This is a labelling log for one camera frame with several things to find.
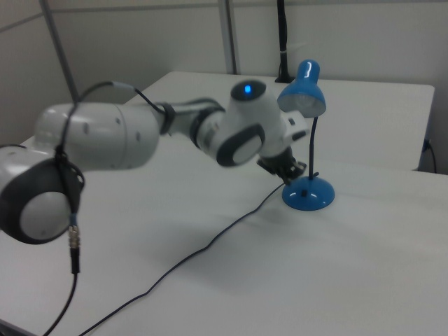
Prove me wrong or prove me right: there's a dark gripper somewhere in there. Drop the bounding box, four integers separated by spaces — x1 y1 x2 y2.
257 145 307 186

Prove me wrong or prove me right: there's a blue gooseneck desk lamp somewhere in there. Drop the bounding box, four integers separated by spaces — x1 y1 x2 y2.
276 59 336 212

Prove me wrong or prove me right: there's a black clamped pole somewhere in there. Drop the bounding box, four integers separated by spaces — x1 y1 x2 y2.
274 0 295 84

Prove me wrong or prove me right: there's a black lamp power cable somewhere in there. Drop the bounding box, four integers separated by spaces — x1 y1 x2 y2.
78 182 286 336

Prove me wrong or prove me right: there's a black hanging cable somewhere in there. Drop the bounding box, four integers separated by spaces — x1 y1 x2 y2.
423 139 439 174

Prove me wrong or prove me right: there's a grey partition post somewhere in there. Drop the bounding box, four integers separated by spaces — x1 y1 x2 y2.
37 0 80 103
216 0 243 75

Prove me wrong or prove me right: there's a black arm cable with connector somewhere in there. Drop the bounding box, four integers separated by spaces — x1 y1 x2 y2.
43 80 169 336

